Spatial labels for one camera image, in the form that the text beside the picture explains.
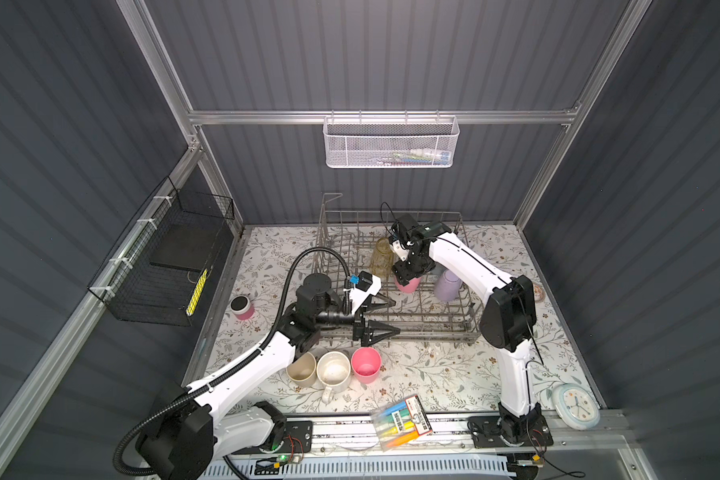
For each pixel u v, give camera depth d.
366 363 0.85
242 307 0.91
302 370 0.83
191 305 0.66
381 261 0.94
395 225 0.76
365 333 0.60
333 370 0.83
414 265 0.78
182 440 0.40
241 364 0.48
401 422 0.74
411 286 0.88
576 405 0.76
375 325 0.61
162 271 0.73
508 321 0.53
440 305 0.96
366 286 0.60
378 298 0.69
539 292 0.99
